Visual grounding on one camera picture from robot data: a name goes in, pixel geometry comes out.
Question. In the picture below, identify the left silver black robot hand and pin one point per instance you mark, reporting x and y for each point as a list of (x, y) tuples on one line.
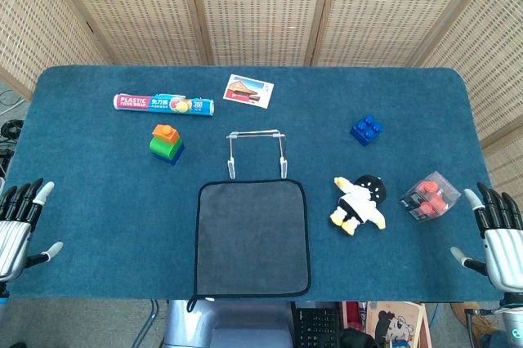
[(12, 237)]

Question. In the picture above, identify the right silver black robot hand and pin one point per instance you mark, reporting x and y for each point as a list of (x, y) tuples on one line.
[(506, 254)]

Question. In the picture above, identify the grey and blue cloth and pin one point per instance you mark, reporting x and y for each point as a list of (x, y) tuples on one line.
[(253, 237)]

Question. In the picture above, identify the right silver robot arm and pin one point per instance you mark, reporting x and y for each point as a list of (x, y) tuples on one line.
[(512, 323)]

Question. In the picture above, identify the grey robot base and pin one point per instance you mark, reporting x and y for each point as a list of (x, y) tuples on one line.
[(229, 323)]

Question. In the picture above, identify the brown shoe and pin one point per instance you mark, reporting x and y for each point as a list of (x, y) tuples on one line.
[(466, 311)]

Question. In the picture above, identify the clear box with red parts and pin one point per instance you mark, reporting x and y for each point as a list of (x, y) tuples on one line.
[(429, 197)]

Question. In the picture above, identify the teal table mat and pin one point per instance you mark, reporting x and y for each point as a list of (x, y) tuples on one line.
[(102, 201)]

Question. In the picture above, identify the cartoon print box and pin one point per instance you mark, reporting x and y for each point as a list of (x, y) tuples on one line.
[(392, 319)]

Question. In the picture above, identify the black white plush doll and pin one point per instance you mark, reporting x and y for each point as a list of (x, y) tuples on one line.
[(359, 201)]

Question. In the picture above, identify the black rounded object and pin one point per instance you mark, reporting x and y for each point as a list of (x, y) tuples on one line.
[(355, 340)]

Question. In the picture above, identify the green toy brick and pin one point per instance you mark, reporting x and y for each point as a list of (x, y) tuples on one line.
[(161, 147)]

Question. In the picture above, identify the plastic food wrap box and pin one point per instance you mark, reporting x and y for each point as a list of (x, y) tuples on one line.
[(135, 102)]

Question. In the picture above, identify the small dark blue toy brick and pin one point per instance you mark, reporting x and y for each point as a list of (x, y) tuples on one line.
[(176, 156)]

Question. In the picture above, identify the orange toy brick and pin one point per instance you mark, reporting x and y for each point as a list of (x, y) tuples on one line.
[(165, 133)]

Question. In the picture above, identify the large blue toy brick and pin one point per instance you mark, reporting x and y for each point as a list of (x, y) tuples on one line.
[(365, 129)]

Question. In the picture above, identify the black keyboard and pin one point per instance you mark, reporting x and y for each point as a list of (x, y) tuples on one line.
[(316, 325)]

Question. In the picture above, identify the palace picture postcard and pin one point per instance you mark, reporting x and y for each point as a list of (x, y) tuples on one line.
[(245, 90)]

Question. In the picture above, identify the woven bamboo folding screen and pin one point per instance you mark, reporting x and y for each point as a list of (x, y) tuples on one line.
[(261, 9)]

